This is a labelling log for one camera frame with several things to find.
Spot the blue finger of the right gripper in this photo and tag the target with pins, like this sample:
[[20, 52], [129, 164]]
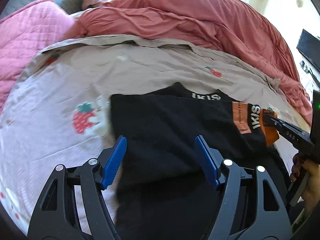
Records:
[[271, 121]]

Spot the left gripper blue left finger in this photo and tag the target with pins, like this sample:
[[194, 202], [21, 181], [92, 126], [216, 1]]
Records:
[[55, 214]]

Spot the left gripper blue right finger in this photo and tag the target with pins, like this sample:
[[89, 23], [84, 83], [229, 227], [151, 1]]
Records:
[[250, 204]]

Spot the black sweater with orange patches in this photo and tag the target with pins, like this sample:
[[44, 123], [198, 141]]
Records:
[[162, 192]]

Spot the right hand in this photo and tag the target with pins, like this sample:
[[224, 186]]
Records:
[[311, 193]]

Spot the black monitor screen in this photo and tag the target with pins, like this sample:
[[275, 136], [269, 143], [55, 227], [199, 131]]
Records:
[[309, 47]]

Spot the strawberry print beige duvet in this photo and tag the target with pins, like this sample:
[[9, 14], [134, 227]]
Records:
[[57, 113]]

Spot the salmon red blanket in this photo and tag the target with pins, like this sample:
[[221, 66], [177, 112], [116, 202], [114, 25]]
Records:
[[231, 26]]

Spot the pink quilted blanket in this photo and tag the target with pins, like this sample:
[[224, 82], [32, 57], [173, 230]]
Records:
[[26, 32]]

